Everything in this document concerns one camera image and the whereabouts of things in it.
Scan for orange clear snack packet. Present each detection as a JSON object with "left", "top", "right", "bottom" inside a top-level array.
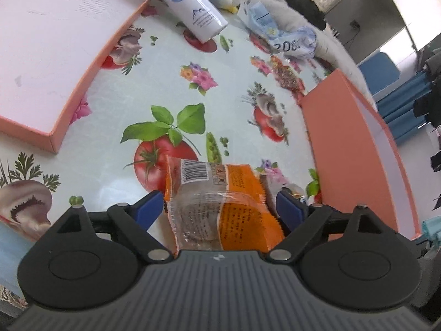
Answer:
[{"left": 165, "top": 157, "right": 284, "bottom": 253}]

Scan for pink cardboard box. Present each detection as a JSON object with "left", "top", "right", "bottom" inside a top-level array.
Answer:
[{"left": 300, "top": 70, "right": 422, "bottom": 240}]

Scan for blue curtain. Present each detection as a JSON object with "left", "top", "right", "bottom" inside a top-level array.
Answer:
[{"left": 377, "top": 72, "right": 424, "bottom": 145}]

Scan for blue chair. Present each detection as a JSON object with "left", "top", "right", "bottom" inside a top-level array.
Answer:
[{"left": 359, "top": 52, "right": 401, "bottom": 95}]

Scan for crumpled white blue bag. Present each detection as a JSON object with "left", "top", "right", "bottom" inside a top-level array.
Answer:
[{"left": 269, "top": 26, "right": 317, "bottom": 59}]

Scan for hanging clothes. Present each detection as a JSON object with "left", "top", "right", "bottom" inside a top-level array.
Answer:
[{"left": 412, "top": 32, "right": 441, "bottom": 173}]

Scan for clear light blue bag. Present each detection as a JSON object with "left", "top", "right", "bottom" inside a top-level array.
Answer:
[{"left": 238, "top": 0, "right": 284, "bottom": 41}]

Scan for pink box lid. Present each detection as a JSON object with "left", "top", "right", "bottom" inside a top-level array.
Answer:
[{"left": 1, "top": 0, "right": 149, "bottom": 153}]

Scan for black clothes pile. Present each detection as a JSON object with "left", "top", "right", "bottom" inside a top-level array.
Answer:
[{"left": 285, "top": 0, "right": 327, "bottom": 31}]

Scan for white spray bottle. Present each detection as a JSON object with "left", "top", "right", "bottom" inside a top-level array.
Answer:
[{"left": 162, "top": 0, "right": 228, "bottom": 43}]

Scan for grey quilt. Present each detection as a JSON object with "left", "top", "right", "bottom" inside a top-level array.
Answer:
[{"left": 257, "top": 0, "right": 378, "bottom": 110}]

